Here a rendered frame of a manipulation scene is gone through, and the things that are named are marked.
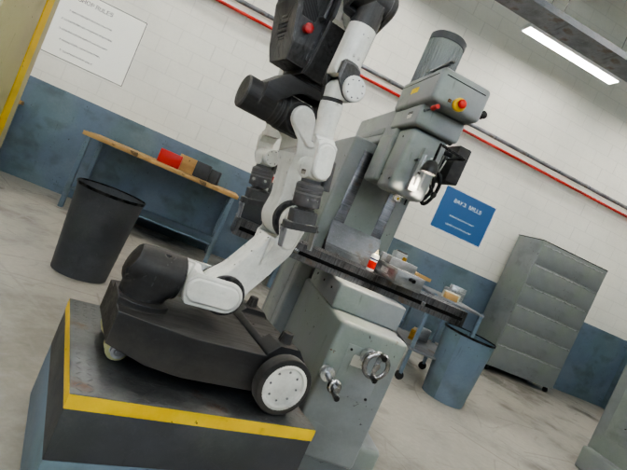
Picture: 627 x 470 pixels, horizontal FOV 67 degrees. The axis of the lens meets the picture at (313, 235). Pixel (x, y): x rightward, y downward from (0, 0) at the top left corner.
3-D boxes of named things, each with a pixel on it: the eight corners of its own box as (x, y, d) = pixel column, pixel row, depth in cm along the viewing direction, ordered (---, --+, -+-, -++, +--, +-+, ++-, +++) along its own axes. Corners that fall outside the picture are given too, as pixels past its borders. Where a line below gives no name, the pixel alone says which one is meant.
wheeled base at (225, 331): (99, 373, 129) (146, 262, 128) (91, 304, 174) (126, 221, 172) (290, 407, 161) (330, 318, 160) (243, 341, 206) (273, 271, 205)
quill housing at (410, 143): (423, 204, 227) (451, 144, 225) (386, 187, 222) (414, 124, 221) (408, 201, 245) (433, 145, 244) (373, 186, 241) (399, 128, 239)
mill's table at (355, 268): (462, 327, 237) (468, 313, 237) (231, 233, 208) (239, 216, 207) (440, 313, 260) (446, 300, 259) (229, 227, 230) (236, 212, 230)
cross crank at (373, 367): (386, 389, 182) (398, 361, 181) (360, 380, 179) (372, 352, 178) (373, 371, 197) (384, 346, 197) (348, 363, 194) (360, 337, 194)
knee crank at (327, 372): (342, 405, 172) (349, 390, 172) (327, 399, 171) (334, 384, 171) (328, 379, 194) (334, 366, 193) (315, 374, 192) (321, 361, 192)
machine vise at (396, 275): (419, 294, 221) (429, 272, 220) (392, 283, 217) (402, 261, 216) (390, 276, 254) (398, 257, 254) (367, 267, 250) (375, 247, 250)
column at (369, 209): (318, 409, 280) (426, 169, 273) (244, 385, 269) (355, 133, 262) (303, 374, 329) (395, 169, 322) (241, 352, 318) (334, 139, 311)
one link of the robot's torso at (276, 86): (241, 106, 149) (263, 54, 148) (229, 106, 160) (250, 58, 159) (312, 144, 163) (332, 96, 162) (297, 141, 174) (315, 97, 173)
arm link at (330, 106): (320, 133, 140) (337, 68, 138) (305, 131, 149) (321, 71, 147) (349, 143, 145) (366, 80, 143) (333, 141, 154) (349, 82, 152)
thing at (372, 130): (429, 158, 244) (445, 123, 244) (392, 140, 239) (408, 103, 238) (378, 161, 322) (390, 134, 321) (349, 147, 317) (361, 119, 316)
